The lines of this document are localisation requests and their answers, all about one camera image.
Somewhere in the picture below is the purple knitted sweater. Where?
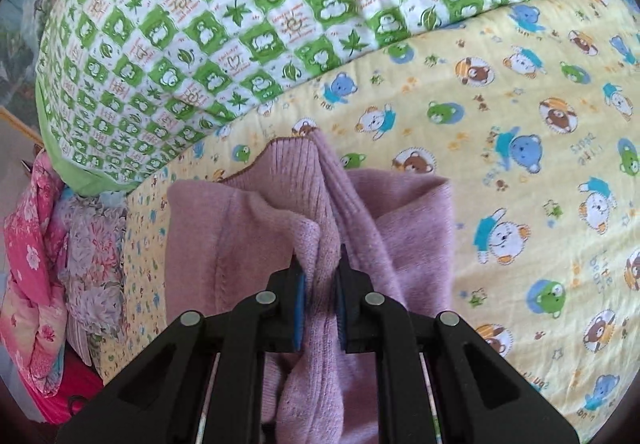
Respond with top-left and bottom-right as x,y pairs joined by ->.
165,132 -> 454,443

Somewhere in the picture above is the lilac floral folded cloth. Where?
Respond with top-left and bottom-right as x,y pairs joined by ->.
53,188 -> 127,367

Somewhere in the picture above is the pink floral blanket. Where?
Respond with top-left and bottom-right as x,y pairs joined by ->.
1,151 -> 67,398

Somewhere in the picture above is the yellow cartoon bear bedsheet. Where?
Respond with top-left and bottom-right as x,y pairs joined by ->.
96,0 -> 639,443

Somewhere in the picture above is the green checkered quilt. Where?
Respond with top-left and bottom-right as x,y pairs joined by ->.
36,0 -> 528,195

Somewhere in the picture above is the landscape wall painting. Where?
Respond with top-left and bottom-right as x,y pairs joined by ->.
1,0 -> 55,127

